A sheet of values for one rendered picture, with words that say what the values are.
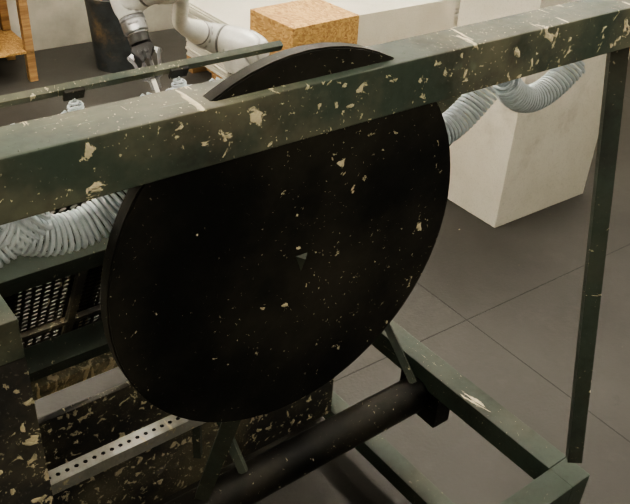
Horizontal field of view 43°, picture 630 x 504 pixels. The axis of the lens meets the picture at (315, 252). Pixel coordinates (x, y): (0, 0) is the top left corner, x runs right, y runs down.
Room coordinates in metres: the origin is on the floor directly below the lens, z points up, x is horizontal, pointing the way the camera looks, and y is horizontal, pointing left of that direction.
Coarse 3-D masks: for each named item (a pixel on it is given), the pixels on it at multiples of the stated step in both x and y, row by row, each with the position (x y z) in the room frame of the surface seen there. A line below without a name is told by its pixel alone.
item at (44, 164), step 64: (384, 64) 1.38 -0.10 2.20; (448, 64) 1.47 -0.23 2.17; (512, 64) 1.59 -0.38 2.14; (0, 128) 1.03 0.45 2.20; (64, 128) 1.04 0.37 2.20; (128, 128) 1.06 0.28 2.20; (192, 128) 1.12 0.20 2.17; (256, 128) 1.19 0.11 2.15; (320, 128) 1.28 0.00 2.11; (0, 192) 0.93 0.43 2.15; (64, 192) 0.99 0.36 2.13; (576, 384) 1.77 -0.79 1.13; (576, 448) 1.73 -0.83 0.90
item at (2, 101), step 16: (240, 48) 2.04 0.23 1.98; (256, 48) 2.06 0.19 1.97; (272, 48) 2.09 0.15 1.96; (160, 64) 1.89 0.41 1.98; (176, 64) 1.91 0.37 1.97; (192, 64) 1.94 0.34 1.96; (208, 64) 1.97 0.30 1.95; (80, 80) 1.76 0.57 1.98; (96, 80) 1.78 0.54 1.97; (112, 80) 1.80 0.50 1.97; (128, 80) 1.83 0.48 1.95; (0, 96) 1.64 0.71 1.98; (16, 96) 1.66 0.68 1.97; (32, 96) 1.68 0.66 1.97; (48, 96) 1.70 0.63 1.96; (64, 112) 1.70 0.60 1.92
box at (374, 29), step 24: (336, 0) 6.09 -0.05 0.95; (360, 0) 6.12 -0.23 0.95; (384, 0) 6.16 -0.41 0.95; (408, 0) 6.20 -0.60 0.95; (432, 0) 6.24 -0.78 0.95; (456, 0) 6.35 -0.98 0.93; (360, 24) 5.77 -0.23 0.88; (384, 24) 5.91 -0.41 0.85; (408, 24) 6.06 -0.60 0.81; (432, 24) 6.21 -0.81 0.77
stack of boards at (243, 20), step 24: (192, 0) 6.94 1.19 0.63; (216, 0) 6.98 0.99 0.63; (240, 0) 7.02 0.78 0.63; (264, 0) 7.07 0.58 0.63; (288, 0) 7.11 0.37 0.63; (240, 24) 6.37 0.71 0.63; (456, 24) 7.55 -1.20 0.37; (192, 48) 6.85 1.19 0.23; (192, 72) 6.85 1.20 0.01; (216, 72) 6.51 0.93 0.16
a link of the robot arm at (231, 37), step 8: (224, 32) 3.15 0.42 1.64; (232, 32) 3.14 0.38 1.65; (240, 32) 3.13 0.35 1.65; (248, 32) 3.13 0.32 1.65; (256, 32) 3.16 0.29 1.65; (224, 40) 3.13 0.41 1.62; (232, 40) 3.11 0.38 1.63; (240, 40) 3.10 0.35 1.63; (248, 40) 3.10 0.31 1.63; (256, 40) 3.10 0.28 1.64; (264, 40) 3.12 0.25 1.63; (224, 48) 3.12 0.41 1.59; (232, 48) 3.10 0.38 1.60; (256, 56) 3.07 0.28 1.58; (264, 56) 3.10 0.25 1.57; (232, 64) 3.09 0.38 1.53; (240, 64) 3.08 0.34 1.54; (248, 64) 3.08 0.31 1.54; (232, 72) 3.09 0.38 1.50
